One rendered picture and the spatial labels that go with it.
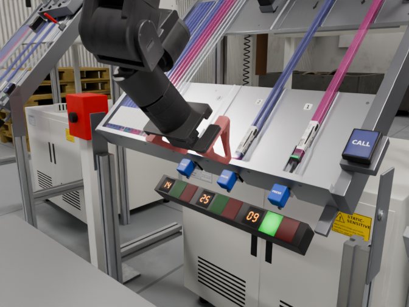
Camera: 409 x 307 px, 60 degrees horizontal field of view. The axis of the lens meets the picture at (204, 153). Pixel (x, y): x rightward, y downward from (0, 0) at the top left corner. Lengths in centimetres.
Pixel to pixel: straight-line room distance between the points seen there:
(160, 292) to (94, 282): 100
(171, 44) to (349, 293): 46
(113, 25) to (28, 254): 41
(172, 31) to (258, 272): 82
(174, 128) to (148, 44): 13
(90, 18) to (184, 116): 17
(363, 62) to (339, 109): 1009
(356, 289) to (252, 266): 58
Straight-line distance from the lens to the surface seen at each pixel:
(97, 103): 137
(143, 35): 41
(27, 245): 70
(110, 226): 113
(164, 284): 158
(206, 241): 126
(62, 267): 61
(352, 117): 64
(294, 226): 57
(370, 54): 1069
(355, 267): 61
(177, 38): 51
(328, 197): 57
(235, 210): 62
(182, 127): 50
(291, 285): 109
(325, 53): 1109
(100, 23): 42
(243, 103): 76
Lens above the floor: 91
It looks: 15 degrees down
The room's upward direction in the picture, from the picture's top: straight up
